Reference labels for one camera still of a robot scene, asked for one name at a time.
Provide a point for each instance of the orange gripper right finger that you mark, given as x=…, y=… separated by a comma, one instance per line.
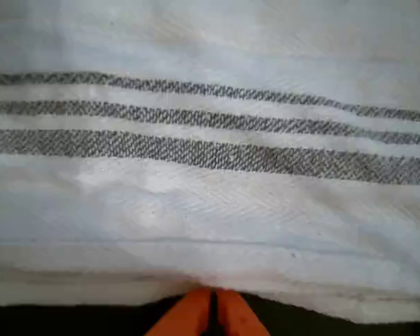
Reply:
x=236, y=315

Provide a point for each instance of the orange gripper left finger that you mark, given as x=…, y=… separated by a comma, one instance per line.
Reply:
x=187, y=315

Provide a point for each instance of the white striped kitchen towel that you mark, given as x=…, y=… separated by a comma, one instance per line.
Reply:
x=210, y=105

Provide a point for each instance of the black desk mat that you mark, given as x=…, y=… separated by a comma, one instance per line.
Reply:
x=56, y=322

